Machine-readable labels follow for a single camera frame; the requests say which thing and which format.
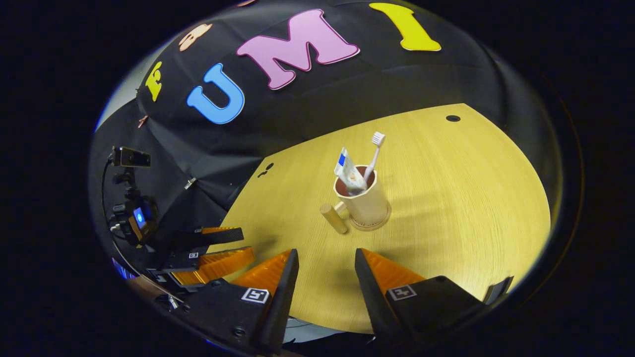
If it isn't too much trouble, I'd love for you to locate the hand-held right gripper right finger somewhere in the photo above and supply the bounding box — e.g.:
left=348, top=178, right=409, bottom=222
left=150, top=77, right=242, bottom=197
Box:
left=354, top=248, right=489, bottom=348

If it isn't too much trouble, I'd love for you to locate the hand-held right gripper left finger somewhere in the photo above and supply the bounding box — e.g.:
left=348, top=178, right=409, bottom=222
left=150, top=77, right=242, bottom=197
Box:
left=176, top=248, right=300, bottom=355

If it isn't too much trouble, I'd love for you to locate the round brown coaster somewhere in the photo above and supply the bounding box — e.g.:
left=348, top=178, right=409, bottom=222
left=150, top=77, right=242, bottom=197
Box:
left=350, top=211, right=392, bottom=232

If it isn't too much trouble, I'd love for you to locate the beige cup with wooden handle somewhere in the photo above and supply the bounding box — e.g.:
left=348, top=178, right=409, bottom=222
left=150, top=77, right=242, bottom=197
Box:
left=320, top=165, right=392, bottom=235

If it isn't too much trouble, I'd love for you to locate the white toothpaste tube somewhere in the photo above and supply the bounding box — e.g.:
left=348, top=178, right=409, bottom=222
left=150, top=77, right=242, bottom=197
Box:
left=333, top=147, right=369, bottom=195

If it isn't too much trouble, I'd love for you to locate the white toothbrush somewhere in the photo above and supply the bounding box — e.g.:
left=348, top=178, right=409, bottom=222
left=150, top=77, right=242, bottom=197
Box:
left=363, top=131, right=386, bottom=185

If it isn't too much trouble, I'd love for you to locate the wooden desktop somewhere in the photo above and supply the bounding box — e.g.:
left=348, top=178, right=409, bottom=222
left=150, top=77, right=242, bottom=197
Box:
left=207, top=103, right=552, bottom=334

